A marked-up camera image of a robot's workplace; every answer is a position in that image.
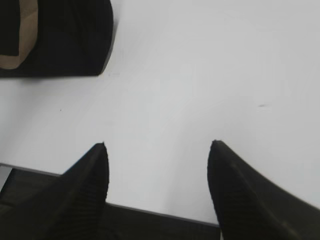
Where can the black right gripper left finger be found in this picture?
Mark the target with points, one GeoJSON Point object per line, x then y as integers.
{"type": "Point", "coordinates": [69, 208]}

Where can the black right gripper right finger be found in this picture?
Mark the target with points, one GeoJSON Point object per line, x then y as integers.
{"type": "Point", "coordinates": [248, 206]}

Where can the black canvas tote bag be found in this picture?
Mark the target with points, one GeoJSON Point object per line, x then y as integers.
{"type": "Point", "coordinates": [54, 38]}

